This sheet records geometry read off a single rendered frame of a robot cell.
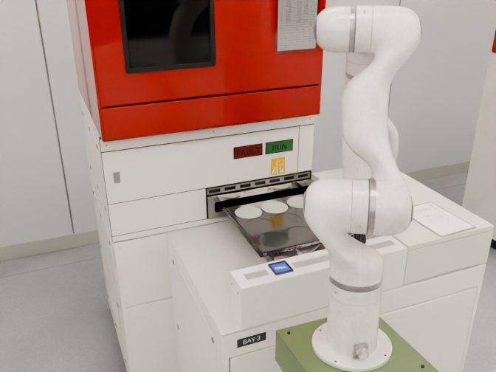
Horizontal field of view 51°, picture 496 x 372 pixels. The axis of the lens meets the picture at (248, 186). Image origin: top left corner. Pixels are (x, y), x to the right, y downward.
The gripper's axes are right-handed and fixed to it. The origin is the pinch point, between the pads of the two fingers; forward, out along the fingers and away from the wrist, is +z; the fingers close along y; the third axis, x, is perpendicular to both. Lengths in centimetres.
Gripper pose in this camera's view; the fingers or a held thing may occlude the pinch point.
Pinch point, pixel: (359, 237)
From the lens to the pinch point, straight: 161.4
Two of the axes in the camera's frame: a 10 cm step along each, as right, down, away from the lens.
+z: 0.9, 9.7, 2.3
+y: 3.7, 1.8, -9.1
